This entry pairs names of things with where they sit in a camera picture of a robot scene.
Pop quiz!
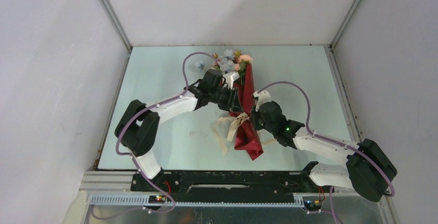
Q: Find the circuit board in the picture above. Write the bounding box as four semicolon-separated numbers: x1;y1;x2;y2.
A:
148;195;167;204
303;200;323;214

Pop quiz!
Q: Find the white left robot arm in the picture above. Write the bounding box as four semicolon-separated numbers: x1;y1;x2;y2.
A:
115;69;243;191

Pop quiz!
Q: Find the red wrapping paper sheet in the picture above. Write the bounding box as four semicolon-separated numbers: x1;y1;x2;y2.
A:
229;65;263;161

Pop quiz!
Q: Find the peach rose stem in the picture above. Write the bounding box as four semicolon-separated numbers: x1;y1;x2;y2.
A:
232;51;253;86

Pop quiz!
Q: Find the left circuit board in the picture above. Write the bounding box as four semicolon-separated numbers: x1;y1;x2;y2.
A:
148;195;167;204

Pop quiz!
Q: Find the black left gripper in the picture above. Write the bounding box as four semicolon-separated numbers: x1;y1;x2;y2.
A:
209;86;243;114

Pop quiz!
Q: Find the pink rose stem with blue bud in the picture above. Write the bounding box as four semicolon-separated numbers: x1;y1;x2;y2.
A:
194;60;205;71

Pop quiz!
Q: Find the right circuit board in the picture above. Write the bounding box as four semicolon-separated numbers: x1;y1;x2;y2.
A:
303;200;323;214

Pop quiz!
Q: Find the cream ribbon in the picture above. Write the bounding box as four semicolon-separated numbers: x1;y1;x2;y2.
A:
212;113;276;160

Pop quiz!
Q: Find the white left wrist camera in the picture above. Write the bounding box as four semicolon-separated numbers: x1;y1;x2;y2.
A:
222;71;240;89

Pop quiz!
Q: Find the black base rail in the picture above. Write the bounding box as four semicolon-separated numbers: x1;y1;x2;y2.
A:
130;170;329;204

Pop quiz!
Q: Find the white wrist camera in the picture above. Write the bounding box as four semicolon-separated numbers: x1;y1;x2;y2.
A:
253;90;271;111
222;71;240;89

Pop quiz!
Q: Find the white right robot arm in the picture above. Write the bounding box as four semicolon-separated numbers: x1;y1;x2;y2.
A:
251;101;398;202

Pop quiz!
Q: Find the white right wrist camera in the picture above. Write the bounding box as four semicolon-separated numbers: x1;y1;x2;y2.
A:
253;90;271;111

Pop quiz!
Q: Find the blue flower stem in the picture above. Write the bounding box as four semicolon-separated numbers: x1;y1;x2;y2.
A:
218;49;235;73

